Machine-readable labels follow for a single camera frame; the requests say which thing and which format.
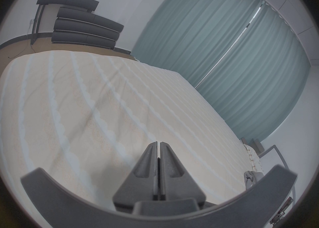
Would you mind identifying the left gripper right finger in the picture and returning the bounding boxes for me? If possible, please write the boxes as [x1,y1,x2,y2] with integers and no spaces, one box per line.
[159,142,207,206]

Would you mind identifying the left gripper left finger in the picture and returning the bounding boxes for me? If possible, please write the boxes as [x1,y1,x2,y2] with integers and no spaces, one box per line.
[113,142,159,209]

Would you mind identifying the bed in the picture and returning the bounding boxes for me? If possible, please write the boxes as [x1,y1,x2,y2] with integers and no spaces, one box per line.
[0,50,286,213]

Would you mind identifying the grey garment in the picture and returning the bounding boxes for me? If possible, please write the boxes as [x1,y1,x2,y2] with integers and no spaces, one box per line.
[244,170,264,190]

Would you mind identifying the white printed pillow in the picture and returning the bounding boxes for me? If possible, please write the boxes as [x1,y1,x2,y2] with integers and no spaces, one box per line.
[243,143,264,173]

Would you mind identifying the grey bedside table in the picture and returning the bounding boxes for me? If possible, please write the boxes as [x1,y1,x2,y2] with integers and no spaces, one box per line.
[240,136,265,152]

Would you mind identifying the blue-green curtain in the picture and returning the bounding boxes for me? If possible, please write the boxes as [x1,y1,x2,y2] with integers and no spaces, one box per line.
[131,0,264,89]
[194,2,312,142]

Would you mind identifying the black chest of drawers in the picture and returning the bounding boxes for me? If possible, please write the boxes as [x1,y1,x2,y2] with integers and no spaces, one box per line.
[36,0,125,50]

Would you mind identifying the black cable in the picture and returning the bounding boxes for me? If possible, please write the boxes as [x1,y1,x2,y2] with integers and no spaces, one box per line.
[7,19,35,58]

